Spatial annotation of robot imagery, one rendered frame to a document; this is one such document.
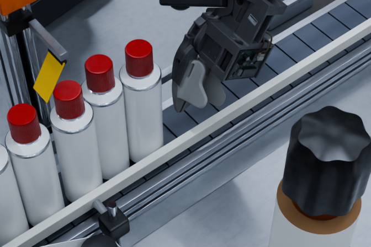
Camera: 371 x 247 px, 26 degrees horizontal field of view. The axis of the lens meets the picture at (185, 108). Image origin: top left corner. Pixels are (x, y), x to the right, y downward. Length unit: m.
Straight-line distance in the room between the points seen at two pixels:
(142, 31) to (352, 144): 0.65
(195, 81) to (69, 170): 0.20
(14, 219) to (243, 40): 0.35
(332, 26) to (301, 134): 0.55
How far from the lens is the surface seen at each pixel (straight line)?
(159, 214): 1.11
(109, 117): 0.98
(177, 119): 1.14
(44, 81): 0.92
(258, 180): 1.09
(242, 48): 0.98
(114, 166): 1.06
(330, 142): 0.75
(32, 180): 0.96
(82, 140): 0.95
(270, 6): 0.97
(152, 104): 1.00
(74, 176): 1.01
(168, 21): 1.35
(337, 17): 1.31
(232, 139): 1.14
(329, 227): 0.83
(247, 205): 1.06
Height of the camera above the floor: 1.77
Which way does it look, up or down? 50 degrees down
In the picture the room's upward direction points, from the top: straight up
